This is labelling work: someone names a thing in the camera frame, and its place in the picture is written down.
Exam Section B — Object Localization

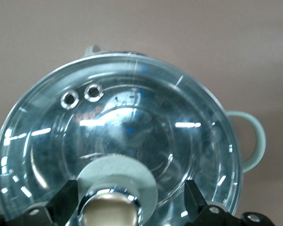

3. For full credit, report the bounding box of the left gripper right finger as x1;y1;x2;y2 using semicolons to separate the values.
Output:
183;179;241;226

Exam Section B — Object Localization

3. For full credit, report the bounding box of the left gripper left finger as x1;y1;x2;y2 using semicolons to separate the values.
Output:
4;179;83;226

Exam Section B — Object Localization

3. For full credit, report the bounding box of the glass pot lid with knob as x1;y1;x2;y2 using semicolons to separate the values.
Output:
0;53;245;226

